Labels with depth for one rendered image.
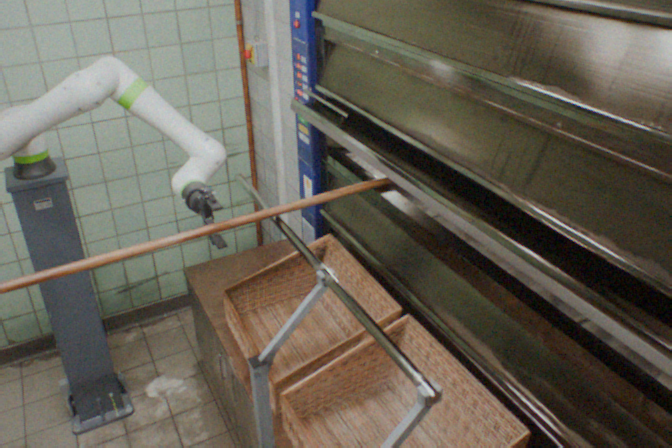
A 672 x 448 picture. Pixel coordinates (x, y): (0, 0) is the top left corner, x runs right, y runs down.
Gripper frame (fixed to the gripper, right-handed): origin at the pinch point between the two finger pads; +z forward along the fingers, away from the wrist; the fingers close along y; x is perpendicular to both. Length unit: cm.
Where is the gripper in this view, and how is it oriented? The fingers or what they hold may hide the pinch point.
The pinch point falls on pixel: (219, 226)
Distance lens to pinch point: 184.9
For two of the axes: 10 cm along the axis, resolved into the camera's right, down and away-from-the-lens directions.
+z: 4.7, 3.9, -7.9
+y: 0.3, 8.9, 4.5
